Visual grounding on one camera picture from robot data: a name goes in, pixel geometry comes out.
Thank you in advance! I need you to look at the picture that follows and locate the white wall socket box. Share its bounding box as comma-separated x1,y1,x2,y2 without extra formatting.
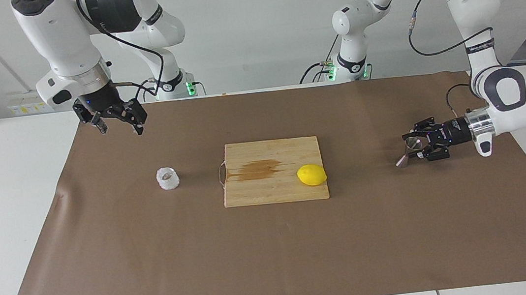
6,88,55,118

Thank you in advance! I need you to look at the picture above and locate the yellow lemon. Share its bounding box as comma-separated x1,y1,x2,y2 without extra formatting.
296,162,329,188

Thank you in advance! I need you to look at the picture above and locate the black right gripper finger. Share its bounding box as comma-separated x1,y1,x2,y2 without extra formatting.
73,100,109,138
107,98,150,139

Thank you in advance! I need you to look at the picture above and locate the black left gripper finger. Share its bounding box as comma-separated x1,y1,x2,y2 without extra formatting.
414,144,451,164
400,118,440,141

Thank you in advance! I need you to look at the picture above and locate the wooden cutting board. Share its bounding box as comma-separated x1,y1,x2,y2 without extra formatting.
216,133,331,211

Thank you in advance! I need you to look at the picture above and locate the brown paper table mat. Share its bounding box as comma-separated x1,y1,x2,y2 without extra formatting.
0,59,526,295

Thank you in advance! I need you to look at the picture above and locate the black base cable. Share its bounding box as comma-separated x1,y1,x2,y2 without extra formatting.
296,53,341,85

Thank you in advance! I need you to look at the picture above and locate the steel double jigger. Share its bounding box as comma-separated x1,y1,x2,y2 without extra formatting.
392,136,425,170

